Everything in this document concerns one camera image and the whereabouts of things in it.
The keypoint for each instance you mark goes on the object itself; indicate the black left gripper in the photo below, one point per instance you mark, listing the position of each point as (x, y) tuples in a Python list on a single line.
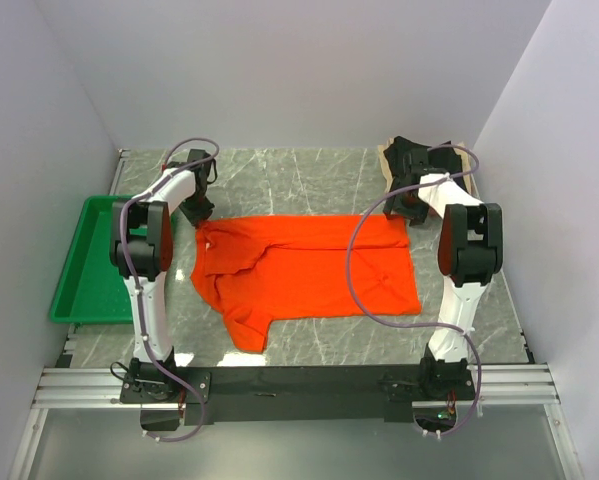
[(195, 217)]

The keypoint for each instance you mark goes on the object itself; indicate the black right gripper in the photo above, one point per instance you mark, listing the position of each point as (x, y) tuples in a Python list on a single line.
[(417, 215)]

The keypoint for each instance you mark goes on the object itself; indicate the orange t-shirt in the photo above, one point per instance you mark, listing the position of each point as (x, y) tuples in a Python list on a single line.
[(258, 270)]

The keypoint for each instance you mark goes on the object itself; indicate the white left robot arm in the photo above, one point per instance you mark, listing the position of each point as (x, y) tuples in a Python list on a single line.
[(141, 248)]

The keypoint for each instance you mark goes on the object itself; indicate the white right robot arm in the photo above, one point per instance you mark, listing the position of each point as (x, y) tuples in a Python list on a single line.
[(470, 250)]

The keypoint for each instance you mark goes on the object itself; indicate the black folded t-shirt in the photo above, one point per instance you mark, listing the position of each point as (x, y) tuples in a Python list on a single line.
[(404, 162)]

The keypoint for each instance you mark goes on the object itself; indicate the green plastic tray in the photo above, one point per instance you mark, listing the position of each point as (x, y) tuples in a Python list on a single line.
[(90, 289)]

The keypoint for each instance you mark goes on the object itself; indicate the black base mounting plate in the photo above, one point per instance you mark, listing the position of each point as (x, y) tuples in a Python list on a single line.
[(266, 393)]

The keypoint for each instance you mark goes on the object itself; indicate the aluminium frame rail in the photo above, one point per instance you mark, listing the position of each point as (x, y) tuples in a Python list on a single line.
[(98, 388)]

